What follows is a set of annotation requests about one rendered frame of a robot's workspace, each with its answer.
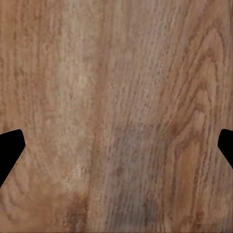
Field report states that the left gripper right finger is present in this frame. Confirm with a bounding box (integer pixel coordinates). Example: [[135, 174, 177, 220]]
[[217, 129, 233, 167]]

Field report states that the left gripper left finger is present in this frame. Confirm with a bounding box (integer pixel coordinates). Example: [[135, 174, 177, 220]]
[[0, 129, 25, 187]]

